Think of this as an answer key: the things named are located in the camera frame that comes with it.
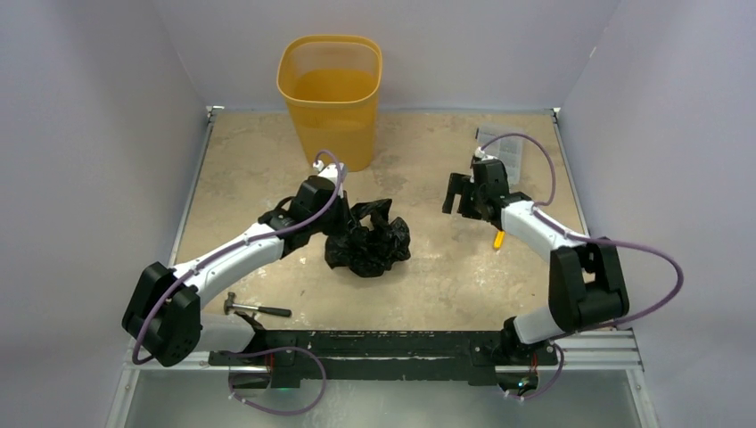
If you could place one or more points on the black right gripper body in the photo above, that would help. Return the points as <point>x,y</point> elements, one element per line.
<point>472,200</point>

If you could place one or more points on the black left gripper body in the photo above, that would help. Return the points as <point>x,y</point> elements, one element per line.
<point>335,224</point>

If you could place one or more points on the black plastic trash bag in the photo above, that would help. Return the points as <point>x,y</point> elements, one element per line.
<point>372,242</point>

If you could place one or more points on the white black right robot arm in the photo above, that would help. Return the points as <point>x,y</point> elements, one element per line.
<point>586,285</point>

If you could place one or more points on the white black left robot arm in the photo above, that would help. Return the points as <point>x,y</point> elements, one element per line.
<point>165,313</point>

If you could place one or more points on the yellow plastic trash bin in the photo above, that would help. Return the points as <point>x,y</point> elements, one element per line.
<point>331,87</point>

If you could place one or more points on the clear plastic screw box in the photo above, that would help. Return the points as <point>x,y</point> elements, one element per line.
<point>501,143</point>

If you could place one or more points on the yellow handled screwdriver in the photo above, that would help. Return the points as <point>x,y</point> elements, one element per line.
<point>499,240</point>

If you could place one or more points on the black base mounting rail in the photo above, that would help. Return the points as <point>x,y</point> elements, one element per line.
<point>293,356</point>

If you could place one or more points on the black handled hammer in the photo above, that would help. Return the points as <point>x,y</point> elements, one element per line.
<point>230,305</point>

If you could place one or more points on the aluminium frame rail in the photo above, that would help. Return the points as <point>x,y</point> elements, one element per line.
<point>601,350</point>

